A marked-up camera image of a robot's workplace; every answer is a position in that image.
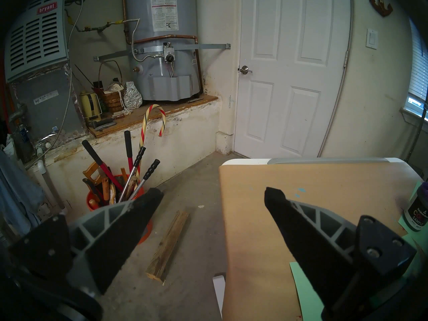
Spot red black bolt cutter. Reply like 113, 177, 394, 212
82, 140, 125, 192

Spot orange plastic bucket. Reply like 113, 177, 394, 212
86, 175, 153, 244

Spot white light switch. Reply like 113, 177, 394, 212
366, 28, 379, 50

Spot brown wooden ledge board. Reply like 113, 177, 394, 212
88, 95, 219, 139

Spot striped candy cane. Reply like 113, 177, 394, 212
139, 104, 167, 169

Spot red handled tool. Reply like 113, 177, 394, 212
124, 130, 133, 179

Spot blue cloth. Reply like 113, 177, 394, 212
0, 149, 45, 239

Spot brown anchor wall decoration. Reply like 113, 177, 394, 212
369, 0, 393, 17

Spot grey water heater tank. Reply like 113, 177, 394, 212
123, 0, 203, 102

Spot foil wrapped object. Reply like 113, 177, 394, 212
123, 82, 143, 110

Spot purple paint jar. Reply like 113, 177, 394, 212
403, 182, 428, 232

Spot grey bryant furnace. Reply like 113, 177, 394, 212
5, 0, 88, 147

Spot white window blinds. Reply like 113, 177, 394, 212
407, 19, 428, 112

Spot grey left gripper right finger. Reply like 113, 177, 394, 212
264, 187, 362, 311

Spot black handled tool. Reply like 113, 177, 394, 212
130, 159, 161, 199

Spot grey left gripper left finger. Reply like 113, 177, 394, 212
68, 188, 164, 295

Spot grey metal heater strap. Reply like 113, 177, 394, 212
94, 43, 232, 62

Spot wicker basket with handle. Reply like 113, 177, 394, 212
98, 60, 125, 114

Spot large green paper sheet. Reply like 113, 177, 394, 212
289, 261, 330, 321

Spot yellow gas pipe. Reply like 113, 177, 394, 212
67, 18, 128, 34

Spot wooden handled hand saw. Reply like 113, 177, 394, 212
83, 162, 103, 190

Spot white panel door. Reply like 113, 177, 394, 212
233, 0, 352, 158

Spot black grip silver tool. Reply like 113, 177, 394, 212
119, 146, 146, 202

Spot white pvc pipe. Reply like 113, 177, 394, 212
36, 159, 66, 212

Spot weathered wood plank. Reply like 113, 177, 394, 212
145, 210, 190, 285

